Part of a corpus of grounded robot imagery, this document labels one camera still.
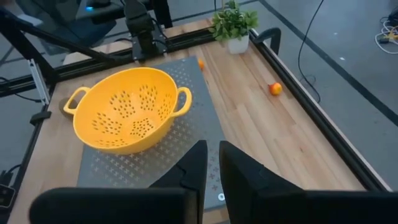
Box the black aluminium table frame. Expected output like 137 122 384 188
0 6 393 224

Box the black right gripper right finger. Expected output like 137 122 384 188
219 140 398 224

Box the grey perforated metal stand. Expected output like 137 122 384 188
76 55 226 212

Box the white coiled cable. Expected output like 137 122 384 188
374 18 398 55

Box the dark grey desk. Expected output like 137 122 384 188
14 0 125 55

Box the black curved bracket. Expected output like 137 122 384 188
251 27 282 56

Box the yellow plastic colander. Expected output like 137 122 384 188
63 67 193 156

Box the green plant in white pot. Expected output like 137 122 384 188
208 0 259 55

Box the black computer mouse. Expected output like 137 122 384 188
84 0 114 12

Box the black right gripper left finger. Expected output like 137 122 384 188
29 139 208 224

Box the black rail clamp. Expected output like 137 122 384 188
29 111 52 126

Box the silver aluminium bar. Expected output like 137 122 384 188
27 58 51 106

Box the black camera box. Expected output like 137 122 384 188
0 183 16 210

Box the long black floor cable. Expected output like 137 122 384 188
297 0 326 104

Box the small orange peach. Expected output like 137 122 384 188
268 82 283 96

